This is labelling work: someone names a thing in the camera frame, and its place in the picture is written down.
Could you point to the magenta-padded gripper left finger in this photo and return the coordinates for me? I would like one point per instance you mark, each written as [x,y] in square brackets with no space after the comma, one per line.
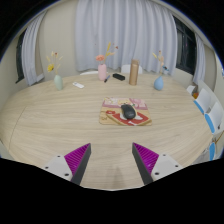
[57,164]

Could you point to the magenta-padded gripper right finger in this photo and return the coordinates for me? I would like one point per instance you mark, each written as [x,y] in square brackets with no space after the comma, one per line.
[165,163]

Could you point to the black computer mouse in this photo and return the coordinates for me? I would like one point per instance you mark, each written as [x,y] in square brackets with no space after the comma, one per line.
[128,111]

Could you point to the cartoon dog print mouse pad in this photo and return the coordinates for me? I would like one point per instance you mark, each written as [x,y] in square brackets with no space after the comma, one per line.
[110,115]

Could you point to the white and blue chairs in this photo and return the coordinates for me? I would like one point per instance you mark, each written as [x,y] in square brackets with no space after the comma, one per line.
[204,101]

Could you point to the blue vase with dried flowers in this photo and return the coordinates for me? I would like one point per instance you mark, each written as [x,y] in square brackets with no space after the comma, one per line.
[158,84]

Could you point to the green vase with dried flowers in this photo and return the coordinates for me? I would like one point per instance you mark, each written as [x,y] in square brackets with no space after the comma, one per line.
[58,83]

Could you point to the gold drink bottle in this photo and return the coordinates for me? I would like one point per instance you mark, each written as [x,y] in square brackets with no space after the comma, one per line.
[134,73]

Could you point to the black case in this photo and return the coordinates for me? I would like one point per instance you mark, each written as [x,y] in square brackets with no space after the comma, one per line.
[118,77]

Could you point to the dark marker pen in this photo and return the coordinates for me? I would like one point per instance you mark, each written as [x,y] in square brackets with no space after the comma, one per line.
[107,79]

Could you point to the pink vase with dried flowers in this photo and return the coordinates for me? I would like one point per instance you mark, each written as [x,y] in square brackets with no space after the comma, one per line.
[102,73]

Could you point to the narrow white curtain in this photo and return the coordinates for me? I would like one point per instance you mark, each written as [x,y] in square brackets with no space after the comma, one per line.
[31,50]
[200,63]

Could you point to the dark window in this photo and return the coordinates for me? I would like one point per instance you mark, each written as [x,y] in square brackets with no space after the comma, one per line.
[20,60]
[186,50]

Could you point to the wide white curtain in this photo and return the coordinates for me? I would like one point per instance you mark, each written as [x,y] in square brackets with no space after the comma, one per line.
[133,26]

